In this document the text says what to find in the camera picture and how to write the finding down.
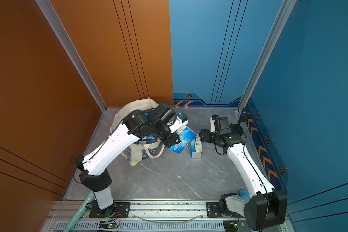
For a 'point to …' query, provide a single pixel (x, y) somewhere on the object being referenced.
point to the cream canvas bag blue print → (152, 147)
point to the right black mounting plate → (213, 210)
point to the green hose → (79, 212)
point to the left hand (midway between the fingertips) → (178, 136)
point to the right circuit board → (232, 225)
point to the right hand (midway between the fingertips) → (205, 134)
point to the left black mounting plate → (123, 209)
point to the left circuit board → (105, 224)
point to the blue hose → (244, 194)
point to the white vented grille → (146, 226)
